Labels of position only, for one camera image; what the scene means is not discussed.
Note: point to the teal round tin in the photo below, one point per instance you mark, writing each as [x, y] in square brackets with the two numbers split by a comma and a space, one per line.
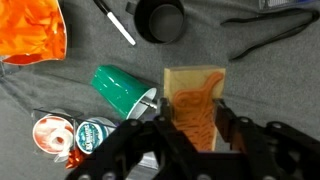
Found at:
[90, 136]

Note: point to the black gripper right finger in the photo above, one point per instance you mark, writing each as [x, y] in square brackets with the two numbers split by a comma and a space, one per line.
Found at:
[260, 146]

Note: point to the wooden brick with orange print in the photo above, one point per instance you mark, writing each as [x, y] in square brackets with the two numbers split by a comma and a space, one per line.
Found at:
[195, 86]

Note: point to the orange snack bag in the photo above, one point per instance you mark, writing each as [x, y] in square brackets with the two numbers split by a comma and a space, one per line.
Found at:
[30, 30]

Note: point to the green plastic cup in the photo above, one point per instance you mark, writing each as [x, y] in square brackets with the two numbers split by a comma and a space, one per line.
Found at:
[116, 88]

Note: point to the red white round tin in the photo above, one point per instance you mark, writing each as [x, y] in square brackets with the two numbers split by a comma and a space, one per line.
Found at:
[50, 133]

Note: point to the grey table cloth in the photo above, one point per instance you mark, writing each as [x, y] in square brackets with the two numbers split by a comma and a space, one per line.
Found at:
[266, 93]

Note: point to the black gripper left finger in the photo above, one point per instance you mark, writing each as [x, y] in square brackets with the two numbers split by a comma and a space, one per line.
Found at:
[146, 146]

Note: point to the black mug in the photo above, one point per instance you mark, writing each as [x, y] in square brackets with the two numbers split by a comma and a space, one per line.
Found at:
[160, 20]

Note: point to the black white marker pen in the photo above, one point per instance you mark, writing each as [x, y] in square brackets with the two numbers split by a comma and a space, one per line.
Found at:
[118, 25]

